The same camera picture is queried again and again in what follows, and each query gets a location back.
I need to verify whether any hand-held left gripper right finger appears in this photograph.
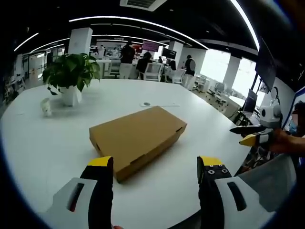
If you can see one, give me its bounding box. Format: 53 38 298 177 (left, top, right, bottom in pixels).
196 156 271 229

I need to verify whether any large black wall monitor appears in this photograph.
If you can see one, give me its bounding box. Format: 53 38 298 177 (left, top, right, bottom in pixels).
254 36 277 92

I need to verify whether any person's right hand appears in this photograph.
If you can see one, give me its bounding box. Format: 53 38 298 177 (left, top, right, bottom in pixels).
270 128 293 152

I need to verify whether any purple display screen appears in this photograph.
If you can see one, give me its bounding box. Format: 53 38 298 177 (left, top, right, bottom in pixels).
142 40 161 52

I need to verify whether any white table cable cover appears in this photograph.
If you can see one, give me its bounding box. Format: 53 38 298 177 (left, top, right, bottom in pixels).
139 102 181 108

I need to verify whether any ceiling air vent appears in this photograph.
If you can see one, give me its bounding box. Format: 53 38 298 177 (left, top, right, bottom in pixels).
119 0 168 11

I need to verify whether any green potted plant white pot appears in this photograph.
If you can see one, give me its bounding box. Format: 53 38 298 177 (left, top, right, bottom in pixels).
42 52 102 107

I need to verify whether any brown cardboard shoe box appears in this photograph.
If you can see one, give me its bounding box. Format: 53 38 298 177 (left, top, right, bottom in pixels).
89 105 188 184

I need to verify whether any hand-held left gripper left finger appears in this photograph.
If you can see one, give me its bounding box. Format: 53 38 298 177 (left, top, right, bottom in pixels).
44 156 114 229

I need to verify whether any dark standing sign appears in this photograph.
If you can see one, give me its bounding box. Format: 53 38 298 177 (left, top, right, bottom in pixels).
242 88 258 113

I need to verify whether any white office chair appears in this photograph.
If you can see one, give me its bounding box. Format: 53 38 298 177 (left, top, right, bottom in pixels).
170 68 187 84
143 62 163 82

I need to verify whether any white counter desk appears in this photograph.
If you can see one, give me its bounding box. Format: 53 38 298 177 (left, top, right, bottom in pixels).
94 59 113 79

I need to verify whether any black display screen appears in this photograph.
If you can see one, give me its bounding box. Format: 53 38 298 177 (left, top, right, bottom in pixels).
162 48 178 59

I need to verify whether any small white paper cup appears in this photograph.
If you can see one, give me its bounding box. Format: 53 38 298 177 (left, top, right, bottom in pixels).
40 97 53 117

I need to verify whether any grey mesh chair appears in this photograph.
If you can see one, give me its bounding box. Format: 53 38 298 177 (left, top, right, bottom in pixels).
234 154 297 213

